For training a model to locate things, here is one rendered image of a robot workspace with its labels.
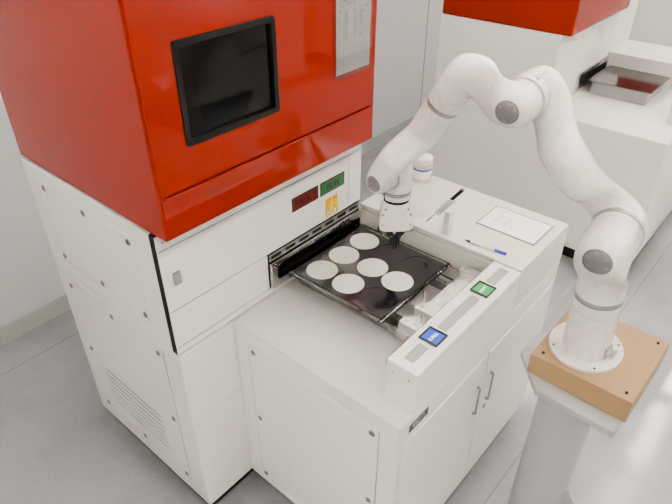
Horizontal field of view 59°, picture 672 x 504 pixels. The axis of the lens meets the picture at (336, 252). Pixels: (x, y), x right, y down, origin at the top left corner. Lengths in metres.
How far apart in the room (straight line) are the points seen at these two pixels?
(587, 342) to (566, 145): 0.53
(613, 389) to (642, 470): 1.09
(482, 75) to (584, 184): 0.34
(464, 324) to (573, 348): 0.29
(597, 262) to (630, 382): 0.40
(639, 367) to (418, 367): 0.59
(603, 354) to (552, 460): 0.42
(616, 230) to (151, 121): 1.04
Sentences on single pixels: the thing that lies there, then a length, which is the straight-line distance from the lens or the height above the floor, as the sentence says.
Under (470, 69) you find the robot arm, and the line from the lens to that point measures 1.46.
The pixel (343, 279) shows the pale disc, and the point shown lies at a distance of 1.85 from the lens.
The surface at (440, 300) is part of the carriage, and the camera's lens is 1.83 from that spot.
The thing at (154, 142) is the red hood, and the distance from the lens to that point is 1.37.
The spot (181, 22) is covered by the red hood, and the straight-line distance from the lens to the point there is 1.36.
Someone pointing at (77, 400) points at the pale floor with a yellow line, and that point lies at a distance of 2.92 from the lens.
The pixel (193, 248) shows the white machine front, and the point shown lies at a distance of 1.62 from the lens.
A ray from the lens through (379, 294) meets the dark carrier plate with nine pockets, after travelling 1.79.
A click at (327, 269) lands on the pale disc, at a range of 1.89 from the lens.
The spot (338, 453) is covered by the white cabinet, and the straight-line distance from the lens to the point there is 1.83.
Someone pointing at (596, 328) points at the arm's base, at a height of 1.02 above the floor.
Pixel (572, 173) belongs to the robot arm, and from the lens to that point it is 1.44.
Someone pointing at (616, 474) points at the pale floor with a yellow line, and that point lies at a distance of 2.69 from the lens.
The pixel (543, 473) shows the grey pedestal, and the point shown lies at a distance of 2.04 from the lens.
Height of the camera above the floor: 2.02
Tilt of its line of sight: 35 degrees down
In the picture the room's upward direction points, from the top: straight up
